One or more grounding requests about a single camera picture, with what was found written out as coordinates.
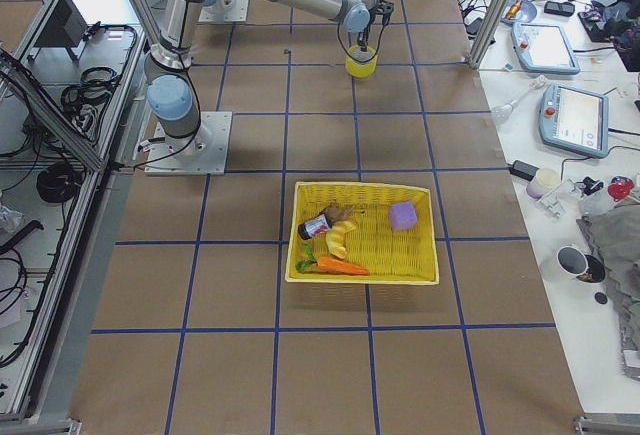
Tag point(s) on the blue bowl with orange item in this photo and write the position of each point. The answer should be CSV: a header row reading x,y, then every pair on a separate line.
x,y
521,11

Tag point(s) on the teach pendant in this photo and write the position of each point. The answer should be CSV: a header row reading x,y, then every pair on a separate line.
x,y
574,120
543,49

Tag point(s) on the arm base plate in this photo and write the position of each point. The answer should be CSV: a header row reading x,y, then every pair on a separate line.
x,y
207,154

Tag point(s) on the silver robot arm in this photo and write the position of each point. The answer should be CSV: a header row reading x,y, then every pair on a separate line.
x,y
171,94

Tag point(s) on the black power adapter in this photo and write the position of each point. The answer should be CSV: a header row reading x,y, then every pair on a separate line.
x,y
523,170

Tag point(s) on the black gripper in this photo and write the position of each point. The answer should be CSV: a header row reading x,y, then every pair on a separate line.
x,y
364,35

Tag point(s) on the orange toy carrot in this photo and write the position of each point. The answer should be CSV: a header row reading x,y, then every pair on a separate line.
x,y
331,265

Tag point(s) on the grey cloth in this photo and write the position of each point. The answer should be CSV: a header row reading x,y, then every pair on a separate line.
x,y
614,240

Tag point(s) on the white mug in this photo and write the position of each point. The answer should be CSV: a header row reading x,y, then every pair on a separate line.
x,y
572,261

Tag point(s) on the yellow plastic basket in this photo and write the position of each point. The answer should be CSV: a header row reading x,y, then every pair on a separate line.
x,y
406,257

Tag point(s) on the yellow tape roll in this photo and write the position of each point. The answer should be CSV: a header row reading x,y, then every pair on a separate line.
x,y
361,62

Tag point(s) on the near teach pendant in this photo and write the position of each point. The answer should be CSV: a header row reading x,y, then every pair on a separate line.
x,y
574,120

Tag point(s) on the far teach pendant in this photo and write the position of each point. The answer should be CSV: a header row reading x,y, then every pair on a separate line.
x,y
543,49

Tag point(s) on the yellow toy banana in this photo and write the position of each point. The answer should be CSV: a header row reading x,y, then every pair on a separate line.
x,y
335,238

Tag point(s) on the brown toy animal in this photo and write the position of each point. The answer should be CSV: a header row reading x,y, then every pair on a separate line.
x,y
335,212

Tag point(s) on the lavender white jar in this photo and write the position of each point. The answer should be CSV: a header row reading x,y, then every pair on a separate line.
x,y
544,181

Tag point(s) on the aluminium frame post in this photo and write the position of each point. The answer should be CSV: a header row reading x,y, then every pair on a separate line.
x,y
485,33

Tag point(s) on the purple foam cube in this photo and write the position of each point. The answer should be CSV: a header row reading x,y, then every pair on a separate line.
x,y
402,216

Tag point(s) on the red round object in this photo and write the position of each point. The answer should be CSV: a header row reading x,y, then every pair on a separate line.
x,y
619,188

